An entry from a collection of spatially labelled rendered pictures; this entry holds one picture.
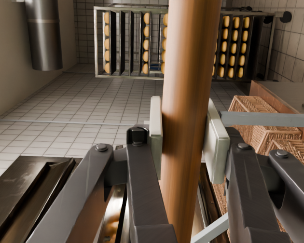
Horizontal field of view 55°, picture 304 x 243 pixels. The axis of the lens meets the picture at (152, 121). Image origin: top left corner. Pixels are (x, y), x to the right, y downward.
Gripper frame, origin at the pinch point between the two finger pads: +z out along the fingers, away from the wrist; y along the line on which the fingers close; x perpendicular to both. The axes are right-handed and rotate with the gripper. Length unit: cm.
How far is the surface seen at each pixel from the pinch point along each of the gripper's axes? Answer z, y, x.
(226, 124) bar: 85, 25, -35
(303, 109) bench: 112, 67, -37
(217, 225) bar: 38, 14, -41
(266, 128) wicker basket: 97, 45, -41
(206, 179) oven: 134, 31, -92
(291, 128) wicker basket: 98, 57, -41
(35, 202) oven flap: 105, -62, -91
